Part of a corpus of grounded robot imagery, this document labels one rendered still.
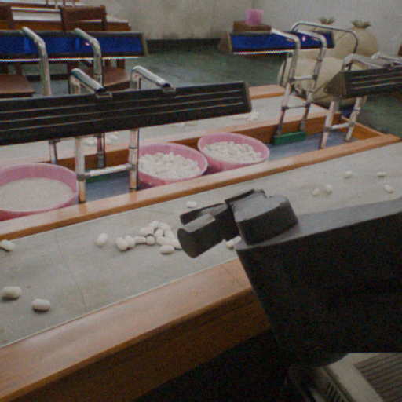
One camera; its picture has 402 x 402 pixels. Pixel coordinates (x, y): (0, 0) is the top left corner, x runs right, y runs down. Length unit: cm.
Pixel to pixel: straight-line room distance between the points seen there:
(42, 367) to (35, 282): 23
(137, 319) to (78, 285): 17
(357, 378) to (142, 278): 63
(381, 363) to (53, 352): 86
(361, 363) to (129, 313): 69
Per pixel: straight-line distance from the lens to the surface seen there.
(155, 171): 136
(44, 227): 108
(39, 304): 88
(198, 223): 68
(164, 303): 85
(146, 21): 664
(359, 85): 137
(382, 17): 615
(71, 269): 97
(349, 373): 123
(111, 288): 92
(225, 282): 91
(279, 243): 25
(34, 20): 359
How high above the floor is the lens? 138
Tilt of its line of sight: 32 degrees down
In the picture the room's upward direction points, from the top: 7 degrees clockwise
